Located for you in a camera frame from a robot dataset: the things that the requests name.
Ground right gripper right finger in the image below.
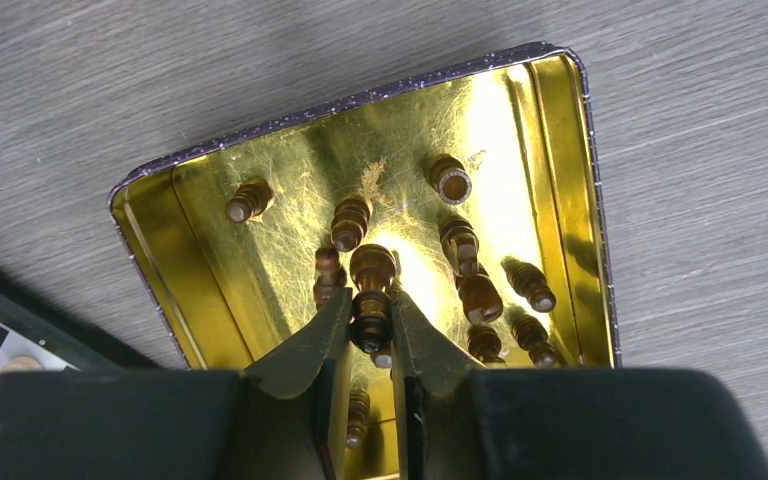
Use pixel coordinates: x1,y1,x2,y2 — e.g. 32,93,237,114
391,291,486,479

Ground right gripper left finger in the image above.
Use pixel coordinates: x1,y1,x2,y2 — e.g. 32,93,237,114
224,288,352,479

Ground dark chess piece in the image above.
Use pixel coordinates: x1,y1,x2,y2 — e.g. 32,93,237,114
349,244,396,354
330,196,372,252

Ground gold tin tray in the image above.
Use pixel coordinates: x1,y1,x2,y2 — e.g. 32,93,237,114
108,42,621,479

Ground black white chess board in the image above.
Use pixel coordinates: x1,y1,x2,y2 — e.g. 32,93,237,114
0,270,158,371

